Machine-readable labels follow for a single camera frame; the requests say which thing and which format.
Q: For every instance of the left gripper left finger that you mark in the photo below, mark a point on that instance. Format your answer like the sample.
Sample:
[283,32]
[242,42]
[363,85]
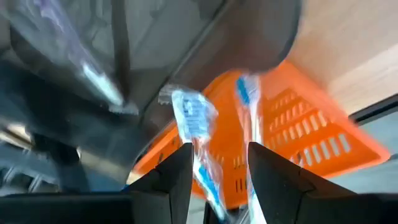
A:
[140,205]

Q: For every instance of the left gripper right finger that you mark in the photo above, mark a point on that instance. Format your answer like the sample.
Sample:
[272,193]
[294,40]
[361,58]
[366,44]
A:
[295,202]

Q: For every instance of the blue toothbrush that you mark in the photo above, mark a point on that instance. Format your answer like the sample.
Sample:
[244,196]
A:
[194,115]
[245,93]

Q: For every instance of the purple toothbrush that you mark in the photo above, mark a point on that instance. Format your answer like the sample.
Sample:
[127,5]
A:
[102,84]

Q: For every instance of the orange plastic basket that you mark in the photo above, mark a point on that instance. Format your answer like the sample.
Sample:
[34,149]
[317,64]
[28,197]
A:
[311,140]

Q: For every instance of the grey plastic bin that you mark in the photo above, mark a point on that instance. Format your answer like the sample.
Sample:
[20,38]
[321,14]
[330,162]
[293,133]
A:
[217,37]

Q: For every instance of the black aluminium table frame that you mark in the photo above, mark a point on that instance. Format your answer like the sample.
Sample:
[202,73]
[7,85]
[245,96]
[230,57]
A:
[379,109]

